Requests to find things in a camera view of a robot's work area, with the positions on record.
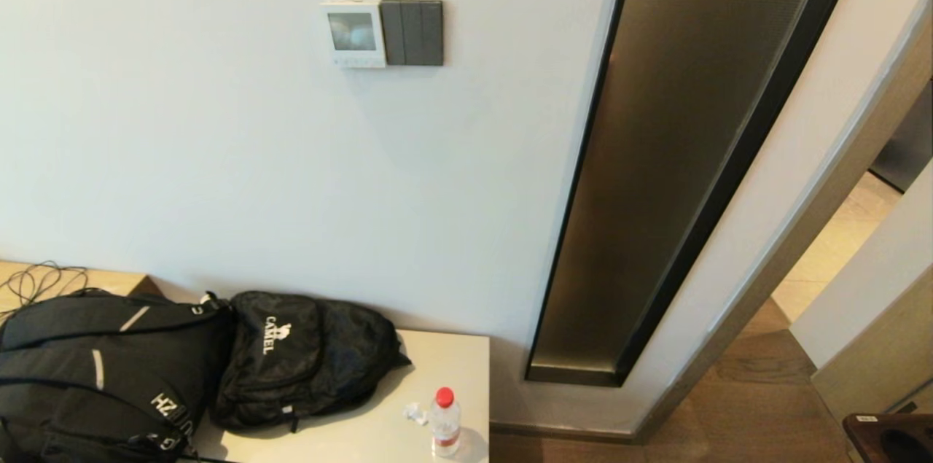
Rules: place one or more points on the grey-brown door frame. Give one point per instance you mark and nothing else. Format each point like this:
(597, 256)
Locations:
(802, 230)

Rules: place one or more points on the black Camel logo backpack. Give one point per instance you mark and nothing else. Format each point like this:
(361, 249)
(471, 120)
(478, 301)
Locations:
(306, 361)

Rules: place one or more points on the grey wall light switch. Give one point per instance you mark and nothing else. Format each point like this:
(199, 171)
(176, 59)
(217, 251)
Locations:
(412, 33)

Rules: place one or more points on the large black backpack grey stripes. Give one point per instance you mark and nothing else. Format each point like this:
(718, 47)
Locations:
(109, 375)

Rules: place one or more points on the dark grey cabinet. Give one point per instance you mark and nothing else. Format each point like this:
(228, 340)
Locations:
(911, 149)

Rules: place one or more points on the white wall thermostat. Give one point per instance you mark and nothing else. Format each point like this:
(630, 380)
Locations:
(353, 33)

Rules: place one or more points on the crumpled clear plastic wrapper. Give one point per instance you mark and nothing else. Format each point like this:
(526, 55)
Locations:
(417, 414)

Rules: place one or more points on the beige door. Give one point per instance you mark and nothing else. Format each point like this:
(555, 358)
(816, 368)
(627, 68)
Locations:
(875, 288)

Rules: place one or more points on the clear water bottle red cap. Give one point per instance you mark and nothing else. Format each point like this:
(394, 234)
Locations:
(444, 423)

